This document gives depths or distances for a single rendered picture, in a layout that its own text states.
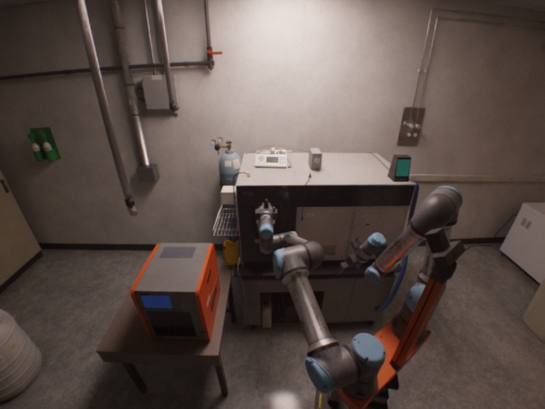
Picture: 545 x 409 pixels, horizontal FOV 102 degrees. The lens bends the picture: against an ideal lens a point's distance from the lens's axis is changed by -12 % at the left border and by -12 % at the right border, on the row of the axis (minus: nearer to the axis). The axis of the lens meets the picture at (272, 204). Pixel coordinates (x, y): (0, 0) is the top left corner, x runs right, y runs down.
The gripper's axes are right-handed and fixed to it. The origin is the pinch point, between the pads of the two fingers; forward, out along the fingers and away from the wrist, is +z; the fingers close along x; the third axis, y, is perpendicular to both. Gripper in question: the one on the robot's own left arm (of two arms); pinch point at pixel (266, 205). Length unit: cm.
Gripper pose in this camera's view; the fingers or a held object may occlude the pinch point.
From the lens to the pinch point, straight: 160.8
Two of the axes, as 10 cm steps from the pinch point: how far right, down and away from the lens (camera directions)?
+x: -10.0, 0.1, -0.2
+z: -0.2, -4.8, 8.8
